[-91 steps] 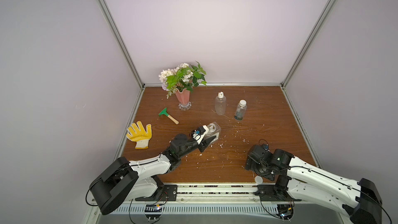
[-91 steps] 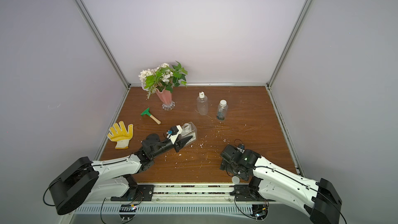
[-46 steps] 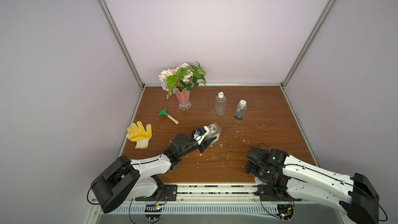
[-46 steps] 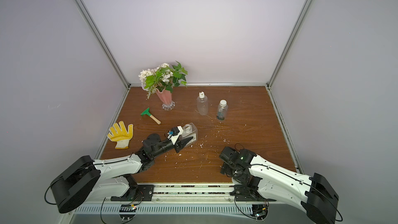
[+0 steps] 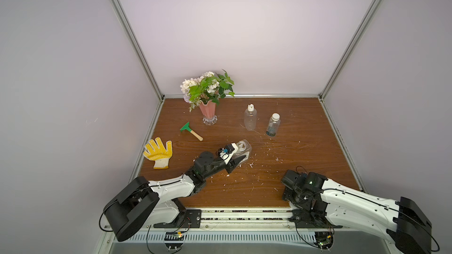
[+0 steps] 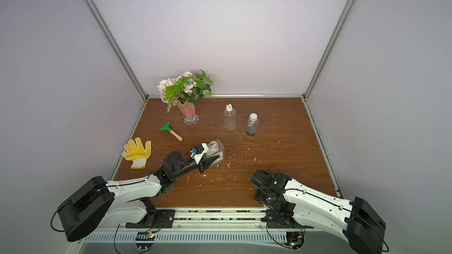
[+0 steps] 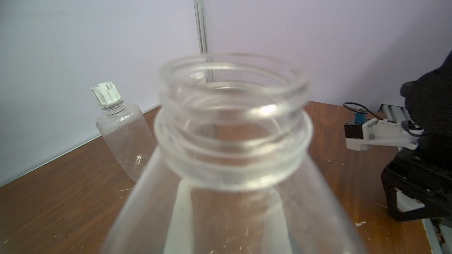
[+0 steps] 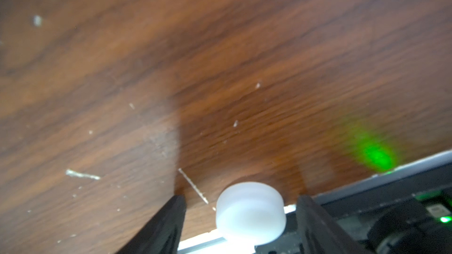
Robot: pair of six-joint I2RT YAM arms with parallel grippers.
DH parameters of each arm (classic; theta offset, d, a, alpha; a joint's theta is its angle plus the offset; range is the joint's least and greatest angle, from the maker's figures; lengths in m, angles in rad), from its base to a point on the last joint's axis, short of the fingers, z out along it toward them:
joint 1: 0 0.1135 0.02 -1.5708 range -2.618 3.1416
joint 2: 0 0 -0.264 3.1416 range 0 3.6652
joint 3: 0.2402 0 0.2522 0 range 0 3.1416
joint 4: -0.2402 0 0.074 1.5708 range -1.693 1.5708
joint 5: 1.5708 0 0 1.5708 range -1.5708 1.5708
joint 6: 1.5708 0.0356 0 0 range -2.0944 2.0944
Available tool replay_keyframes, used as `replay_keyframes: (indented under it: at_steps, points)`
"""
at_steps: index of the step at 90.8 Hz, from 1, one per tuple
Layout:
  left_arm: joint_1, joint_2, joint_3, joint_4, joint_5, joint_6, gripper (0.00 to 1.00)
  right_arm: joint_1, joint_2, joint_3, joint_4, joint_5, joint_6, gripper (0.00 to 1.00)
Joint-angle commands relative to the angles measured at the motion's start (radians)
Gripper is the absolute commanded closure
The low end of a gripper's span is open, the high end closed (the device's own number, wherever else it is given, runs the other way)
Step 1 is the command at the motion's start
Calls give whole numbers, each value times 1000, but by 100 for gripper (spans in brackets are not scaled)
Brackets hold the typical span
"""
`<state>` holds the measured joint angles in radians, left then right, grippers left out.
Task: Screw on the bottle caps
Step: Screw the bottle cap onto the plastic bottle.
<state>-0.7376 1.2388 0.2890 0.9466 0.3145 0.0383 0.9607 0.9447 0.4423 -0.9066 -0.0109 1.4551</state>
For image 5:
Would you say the round clear bottle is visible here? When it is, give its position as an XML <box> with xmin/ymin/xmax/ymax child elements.
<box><xmin>244</xmin><ymin>106</ymin><xmax>257</xmax><ymax>131</ymax></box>
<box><xmin>266</xmin><ymin>118</ymin><xmax>281</xmax><ymax>137</ymax></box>

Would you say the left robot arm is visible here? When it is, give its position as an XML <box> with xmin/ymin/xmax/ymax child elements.
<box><xmin>102</xmin><ymin>148</ymin><xmax>250</xmax><ymax>242</ymax></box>

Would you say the green scraper wooden handle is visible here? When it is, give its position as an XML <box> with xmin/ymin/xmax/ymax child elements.
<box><xmin>180</xmin><ymin>122</ymin><xmax>204</xmax><ymax>142</ymax></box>

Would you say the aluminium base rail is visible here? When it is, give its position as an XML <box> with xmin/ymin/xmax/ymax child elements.
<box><xmin>105</xmin><ymin>207</ymin><xmax>368</xmax><ymax>244</ymax></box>

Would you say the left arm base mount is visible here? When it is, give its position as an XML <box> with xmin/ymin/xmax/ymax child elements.
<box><xmin>153</xmin><ymin>209</ymin><xmax>202</xmax><ymax>229</ymax></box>

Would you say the yellow work glove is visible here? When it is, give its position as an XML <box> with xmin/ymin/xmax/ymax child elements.
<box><xmin>142</xmin><ymin>137</ymin><xmax>173</xmax><ymax>170</ymax></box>

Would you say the pink vase with flowers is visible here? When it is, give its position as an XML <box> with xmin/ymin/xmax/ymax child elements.
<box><xmin>180</xmin><ymin>69</ymin><xmax>235</xmax><ymax>125</ymax></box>

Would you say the white cap small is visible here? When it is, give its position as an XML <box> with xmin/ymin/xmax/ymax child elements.
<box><xmin>271</xmin><ymin>113</ymin><xmax>280</xmax><ymax>121</ymax></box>

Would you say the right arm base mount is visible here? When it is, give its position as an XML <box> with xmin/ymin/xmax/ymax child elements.
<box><xmin>288</xmin><ymin>209</ymin><xmax>341</xmax><ymax>229</ymax></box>

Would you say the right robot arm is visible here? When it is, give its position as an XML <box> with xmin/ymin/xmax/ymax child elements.
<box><xmin>281</xmin><ymin>170</ymin><xmax>440</xmax><ymax>254</ymax></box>

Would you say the round clear bottle front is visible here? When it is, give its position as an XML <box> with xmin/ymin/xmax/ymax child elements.
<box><xmin>266</xmin><ymin>118</ymin><xmax>281</xmax><ymax>137</ymax></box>

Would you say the square clear bottle with label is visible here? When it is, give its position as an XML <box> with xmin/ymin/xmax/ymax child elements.
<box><xmin>235</xmin><ymin>139</ymin><xmax>252</xmax><ymax>158</ymax></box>

